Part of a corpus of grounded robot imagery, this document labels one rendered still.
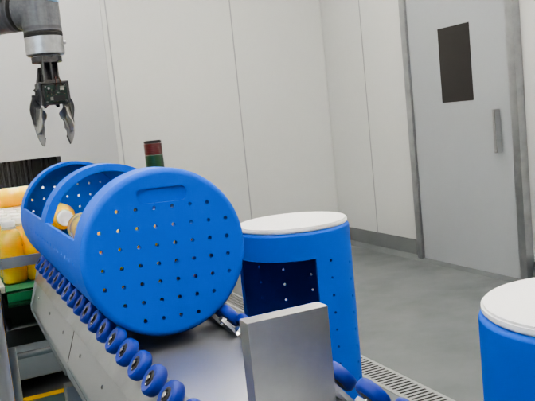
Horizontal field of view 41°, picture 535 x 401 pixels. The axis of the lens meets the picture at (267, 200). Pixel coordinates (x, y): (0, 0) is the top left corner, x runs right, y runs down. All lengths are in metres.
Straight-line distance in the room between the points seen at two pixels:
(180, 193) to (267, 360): 0.48
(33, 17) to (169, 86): 4.81
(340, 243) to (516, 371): 0.90
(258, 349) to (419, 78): 5.16
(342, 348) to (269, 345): 0.99
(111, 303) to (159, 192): 0.20
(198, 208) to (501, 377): 0.57
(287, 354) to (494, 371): 0.27
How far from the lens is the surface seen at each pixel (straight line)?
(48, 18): 1.81
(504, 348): 0.90
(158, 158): 2.50
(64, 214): 1.86
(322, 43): 7.22
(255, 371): 0.80
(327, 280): 1.71
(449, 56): 5.57
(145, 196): 1.20
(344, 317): 1.76
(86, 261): 1.18
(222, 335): 1.29
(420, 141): 5.91
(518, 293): 1.01
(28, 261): 2.16
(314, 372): 0.83
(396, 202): 6.38
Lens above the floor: 1.30
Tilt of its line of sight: 7 degrees down
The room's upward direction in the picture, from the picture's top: 6 degrees counter-clockwise
